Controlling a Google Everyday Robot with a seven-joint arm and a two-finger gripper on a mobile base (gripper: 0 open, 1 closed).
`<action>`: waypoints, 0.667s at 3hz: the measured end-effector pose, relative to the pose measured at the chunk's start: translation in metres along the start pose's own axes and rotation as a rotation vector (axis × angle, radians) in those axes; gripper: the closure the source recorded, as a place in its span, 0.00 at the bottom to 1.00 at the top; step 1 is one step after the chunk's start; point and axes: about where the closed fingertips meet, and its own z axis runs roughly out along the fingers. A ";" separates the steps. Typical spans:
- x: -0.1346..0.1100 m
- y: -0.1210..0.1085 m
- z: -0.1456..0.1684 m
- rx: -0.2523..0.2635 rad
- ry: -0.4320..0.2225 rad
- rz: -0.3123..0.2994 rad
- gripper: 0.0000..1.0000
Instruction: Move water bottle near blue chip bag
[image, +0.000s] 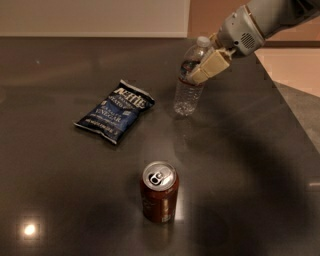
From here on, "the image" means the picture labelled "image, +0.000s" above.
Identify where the clear plastic water bottle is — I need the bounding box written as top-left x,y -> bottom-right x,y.
173,36 -> 211,116

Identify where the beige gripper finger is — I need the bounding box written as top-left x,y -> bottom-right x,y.
209,33 -> 220,49
186,47 -> 233,85

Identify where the red soda can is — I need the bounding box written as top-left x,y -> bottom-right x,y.
140,161 -> 179,223

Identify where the blue kettle chip bag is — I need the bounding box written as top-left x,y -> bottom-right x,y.
74,80 -> 155,145

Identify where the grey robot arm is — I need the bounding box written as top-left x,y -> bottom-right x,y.
186,0 -> 320,85

